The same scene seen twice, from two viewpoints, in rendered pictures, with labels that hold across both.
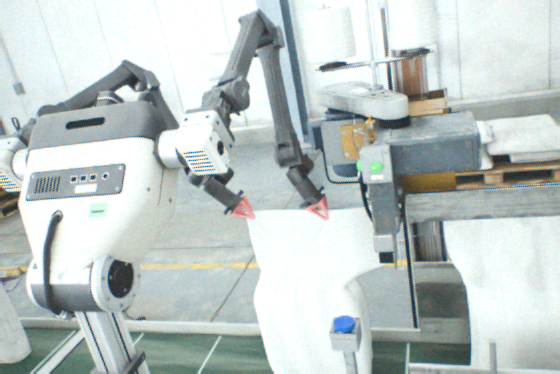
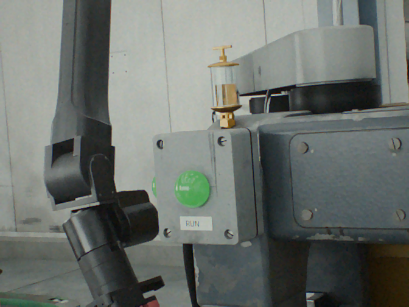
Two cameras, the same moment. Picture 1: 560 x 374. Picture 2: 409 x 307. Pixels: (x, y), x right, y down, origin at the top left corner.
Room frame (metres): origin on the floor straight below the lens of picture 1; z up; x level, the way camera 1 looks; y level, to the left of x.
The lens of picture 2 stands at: (0.53, -0.38, 1.34)
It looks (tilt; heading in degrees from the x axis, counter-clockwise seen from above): 3 degrees down; 11
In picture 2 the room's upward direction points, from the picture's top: 4 degrees counter-clockwise
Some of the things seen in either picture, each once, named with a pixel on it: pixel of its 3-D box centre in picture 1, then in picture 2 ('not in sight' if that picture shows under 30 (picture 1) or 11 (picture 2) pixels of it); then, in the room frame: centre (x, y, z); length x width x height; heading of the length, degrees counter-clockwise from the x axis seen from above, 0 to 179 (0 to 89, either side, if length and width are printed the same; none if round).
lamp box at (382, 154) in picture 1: (376, 164); (208, 185); (1.16, -0.26, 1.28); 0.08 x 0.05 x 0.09; 70
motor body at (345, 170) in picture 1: (348, 141); not in sight; (1.70, -0.29, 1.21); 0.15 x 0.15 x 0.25
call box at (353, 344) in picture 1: (346, 334); not in sight; (1.11, -0.10, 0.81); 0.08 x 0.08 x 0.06; 70
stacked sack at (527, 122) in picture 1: (518, 127); not in sight; (4.14, -2.30, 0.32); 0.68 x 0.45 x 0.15; 70
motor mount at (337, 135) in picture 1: (363, 139); not in sight; (1.60, -0.32, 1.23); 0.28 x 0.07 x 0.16; 70
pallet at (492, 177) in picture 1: (488, 162); not in sight; (4.05, -1.95, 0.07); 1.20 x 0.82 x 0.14; 70
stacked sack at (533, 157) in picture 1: (530, 145); not in sight; (3.93, -2.28, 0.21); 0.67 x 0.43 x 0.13; 160
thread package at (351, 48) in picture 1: (328, 35); not in sight; (1.56, -0.24, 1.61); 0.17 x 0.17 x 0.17
